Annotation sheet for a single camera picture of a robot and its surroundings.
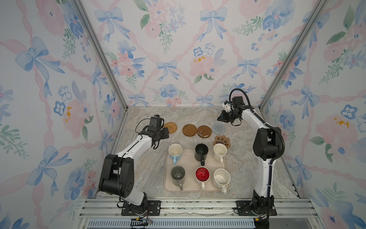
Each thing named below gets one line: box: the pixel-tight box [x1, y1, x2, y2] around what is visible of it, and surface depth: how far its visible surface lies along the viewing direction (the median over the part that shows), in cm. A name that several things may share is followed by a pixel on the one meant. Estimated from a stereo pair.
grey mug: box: [171, 166, 186, 191], surface depth 77 cm
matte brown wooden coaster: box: [182, 124, 198, 137], surface depth 108 cm
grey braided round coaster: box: [211, 122, 226, 135], surface depth 108 cm
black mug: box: [194, 143, 209, 167], surface depth 89 cm
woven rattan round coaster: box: [163, 122, 178, 134], surface depth 110 cm
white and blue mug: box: [168, 143, 183, 165], surface depth 87 cm
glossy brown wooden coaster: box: [196, 124, 213, 139], surface depth 106 cm
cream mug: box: [213, 143, 228, 164], surface depth 88 cm
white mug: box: [212, 168, 231, 195], surface depth 80 cm
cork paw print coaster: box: [213, 135, 231, 149], surface depth 102 cm
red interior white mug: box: [194, 166, 211, 191], surface depth 81 cm
